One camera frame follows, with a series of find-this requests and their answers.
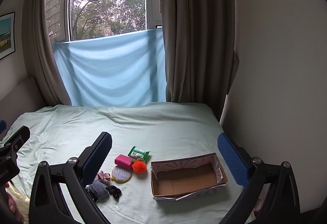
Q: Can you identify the round yellow grey scrubber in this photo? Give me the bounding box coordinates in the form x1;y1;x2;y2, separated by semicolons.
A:
111;166;132;184

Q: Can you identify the green wet wipes pack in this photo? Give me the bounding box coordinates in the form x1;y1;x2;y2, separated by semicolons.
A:
128;146;150;162

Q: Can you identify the person's left hand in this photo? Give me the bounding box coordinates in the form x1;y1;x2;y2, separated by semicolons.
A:
6;192;24;223

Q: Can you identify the black patterned scrunchie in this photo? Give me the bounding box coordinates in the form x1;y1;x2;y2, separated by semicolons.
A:
106;185;122;201

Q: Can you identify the open cardboard box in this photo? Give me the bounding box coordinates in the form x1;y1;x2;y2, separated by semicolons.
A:
151;153;228;201

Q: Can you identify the light blue hanging cloth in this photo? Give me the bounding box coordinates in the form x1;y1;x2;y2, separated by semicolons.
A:
53;29;166;107

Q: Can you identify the light green bed sheet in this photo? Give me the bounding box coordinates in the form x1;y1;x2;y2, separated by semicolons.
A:
3;103;243;223

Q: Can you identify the pink sponge block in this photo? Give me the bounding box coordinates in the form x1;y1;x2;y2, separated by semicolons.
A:
115;154;134;170

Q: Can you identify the brown left curtain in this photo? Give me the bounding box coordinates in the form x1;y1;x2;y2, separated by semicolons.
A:
22;0;72;106

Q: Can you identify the grey blue sock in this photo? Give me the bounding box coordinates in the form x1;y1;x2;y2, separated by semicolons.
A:
86;180;110;202

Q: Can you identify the beige headboard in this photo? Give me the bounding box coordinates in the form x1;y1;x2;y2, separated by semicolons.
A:
1;77;47;138

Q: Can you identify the brown curtain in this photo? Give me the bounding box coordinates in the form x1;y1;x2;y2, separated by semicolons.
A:
22;0;72;106
160;0;238;118

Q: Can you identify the orange pom-pom ball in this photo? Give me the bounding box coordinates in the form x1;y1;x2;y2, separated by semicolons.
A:
132;160;147;174

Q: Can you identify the framed wall picture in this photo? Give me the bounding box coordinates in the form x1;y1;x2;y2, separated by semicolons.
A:
0;12;16;59

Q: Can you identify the brown right curtain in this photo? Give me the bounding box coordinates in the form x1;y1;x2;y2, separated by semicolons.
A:
160;0;238;118

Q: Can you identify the pink fabric scrunchie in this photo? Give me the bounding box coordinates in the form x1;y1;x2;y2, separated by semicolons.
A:
95;170;111;186

